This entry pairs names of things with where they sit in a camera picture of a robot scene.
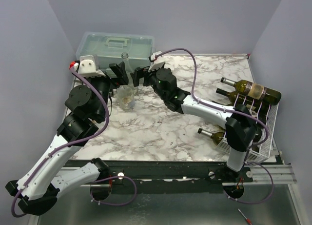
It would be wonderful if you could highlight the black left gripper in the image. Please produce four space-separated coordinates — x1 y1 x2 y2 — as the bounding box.
74 61 128 120

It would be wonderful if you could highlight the tall clear glass bottle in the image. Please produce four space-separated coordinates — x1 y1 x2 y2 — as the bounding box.
121 52 138 96

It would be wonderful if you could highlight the green wine bottle silver neck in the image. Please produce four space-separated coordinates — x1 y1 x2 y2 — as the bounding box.
197 128 225 146

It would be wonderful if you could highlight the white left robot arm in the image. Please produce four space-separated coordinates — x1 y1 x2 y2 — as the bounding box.
5 61 129 218

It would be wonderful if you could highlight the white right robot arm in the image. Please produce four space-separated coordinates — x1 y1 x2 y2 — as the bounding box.
131 67 257 182

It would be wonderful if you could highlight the small clear black-capped bottle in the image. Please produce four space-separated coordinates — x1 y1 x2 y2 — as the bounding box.
117 85 135 111

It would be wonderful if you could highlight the wine bottle on rack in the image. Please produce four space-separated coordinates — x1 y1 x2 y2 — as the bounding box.
215 88 245 103
220 77 282 105

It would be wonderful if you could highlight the top wine bottle on rack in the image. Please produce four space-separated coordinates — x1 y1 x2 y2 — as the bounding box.
220 77 282 105

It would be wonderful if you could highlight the translucent green storage box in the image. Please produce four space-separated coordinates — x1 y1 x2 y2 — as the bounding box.
76 32 155 75

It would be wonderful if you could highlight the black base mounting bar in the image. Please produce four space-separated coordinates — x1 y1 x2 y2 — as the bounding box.
65 159 254 195

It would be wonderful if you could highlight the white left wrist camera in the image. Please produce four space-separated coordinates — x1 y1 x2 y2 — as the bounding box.
69 55 106 78

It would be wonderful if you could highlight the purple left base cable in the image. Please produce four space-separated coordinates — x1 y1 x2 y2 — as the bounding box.
91 176 137 206

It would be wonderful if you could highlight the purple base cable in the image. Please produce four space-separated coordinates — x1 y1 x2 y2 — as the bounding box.
223 161 274 205
91 176 137 206

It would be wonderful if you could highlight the white wire wine rack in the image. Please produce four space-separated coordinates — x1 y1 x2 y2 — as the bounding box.
231 95 278 163

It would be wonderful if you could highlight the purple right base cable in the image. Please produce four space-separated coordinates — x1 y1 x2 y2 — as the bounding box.
223 161 274 205

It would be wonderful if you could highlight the red handled screwdriver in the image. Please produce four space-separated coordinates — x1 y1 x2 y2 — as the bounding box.
238 209 253 225

